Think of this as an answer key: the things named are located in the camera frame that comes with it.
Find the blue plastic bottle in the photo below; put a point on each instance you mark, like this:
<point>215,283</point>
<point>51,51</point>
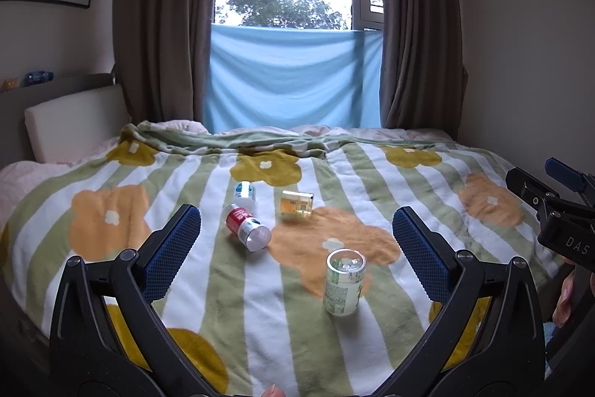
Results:
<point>39,77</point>

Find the floral striped blanket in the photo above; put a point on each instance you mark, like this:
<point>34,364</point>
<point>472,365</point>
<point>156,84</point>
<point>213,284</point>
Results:
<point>241,322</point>

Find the person's right hand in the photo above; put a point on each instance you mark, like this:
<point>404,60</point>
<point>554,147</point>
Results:
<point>566,299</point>

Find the red label plastic bottle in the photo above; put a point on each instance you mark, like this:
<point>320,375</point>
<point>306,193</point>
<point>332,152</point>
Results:
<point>248,228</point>

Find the brown curtain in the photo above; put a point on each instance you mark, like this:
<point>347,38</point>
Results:
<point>418,29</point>
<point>162,29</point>

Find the small white blue-label bottle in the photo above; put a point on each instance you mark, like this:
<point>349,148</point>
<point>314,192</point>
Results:
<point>245,192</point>

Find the white headboard cushion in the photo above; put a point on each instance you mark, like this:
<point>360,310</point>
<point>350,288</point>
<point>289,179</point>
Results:
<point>74,122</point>

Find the small orange object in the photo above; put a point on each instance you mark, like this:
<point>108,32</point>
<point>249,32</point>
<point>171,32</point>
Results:
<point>9,85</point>

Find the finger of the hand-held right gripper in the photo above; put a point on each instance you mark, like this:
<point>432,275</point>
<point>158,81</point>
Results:
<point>530,188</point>
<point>563,172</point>

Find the person's left hand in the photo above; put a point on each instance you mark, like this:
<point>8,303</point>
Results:
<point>273,391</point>

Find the grey headboard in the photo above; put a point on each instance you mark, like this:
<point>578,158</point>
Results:
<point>69,83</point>

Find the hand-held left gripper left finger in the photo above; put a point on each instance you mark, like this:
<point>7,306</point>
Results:
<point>171,255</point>

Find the light blue hanging cloth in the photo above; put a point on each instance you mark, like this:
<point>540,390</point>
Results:
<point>293,80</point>

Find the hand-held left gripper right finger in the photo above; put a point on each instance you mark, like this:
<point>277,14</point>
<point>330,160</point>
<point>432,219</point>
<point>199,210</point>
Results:
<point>422,258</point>

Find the yellow glass perfume bottle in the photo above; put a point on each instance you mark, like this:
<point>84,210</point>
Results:
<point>297,207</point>

